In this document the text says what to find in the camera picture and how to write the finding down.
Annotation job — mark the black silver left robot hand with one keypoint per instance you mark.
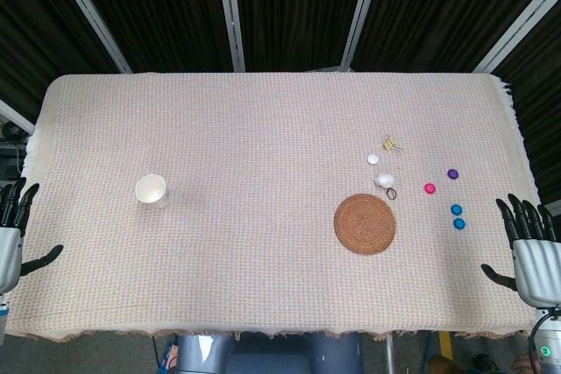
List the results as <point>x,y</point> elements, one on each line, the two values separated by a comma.
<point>9,256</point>

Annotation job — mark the silver table leg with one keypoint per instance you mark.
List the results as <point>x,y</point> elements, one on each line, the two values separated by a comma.
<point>389,354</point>

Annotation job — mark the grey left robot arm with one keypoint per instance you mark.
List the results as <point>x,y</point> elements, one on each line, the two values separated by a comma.
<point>3,317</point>

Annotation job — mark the pink bottle cap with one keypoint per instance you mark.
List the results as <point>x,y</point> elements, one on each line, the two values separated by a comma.
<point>430,188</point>

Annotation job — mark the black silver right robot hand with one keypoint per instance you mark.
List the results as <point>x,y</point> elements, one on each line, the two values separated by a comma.
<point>537,269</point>

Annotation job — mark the grey robot torso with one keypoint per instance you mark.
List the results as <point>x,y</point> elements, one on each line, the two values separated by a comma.
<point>271,354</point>

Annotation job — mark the yellow binder clip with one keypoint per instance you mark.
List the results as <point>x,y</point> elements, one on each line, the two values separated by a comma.
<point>387,143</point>

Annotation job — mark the white crumpled paper ball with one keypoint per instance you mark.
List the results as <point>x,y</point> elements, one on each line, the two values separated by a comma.
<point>385,180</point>

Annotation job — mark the brown woven round coaster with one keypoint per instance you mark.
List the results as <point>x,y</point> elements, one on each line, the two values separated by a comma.
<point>364,223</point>

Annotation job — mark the purple bottle cap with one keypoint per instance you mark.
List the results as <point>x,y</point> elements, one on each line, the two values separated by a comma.
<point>452,174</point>

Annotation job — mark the white bottle cap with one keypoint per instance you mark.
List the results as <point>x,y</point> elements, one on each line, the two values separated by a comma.
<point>373,159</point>

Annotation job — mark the blue bottle cap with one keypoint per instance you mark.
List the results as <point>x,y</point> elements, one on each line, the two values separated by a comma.
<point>456,209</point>
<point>459,223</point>

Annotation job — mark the beige woven tablecloth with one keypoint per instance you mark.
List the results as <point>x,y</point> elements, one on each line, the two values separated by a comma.
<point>263,260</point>

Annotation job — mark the blue printed package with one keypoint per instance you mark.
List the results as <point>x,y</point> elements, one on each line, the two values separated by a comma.
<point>168,356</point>

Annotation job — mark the silver frame post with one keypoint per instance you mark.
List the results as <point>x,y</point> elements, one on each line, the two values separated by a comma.
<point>361,10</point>
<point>517,19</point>
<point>87,10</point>
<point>15,115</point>
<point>230,10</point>

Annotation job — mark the white cup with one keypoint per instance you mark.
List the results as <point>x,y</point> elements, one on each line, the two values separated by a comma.
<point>151,192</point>

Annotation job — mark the brown shoe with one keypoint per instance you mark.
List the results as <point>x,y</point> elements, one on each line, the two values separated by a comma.
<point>445,365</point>

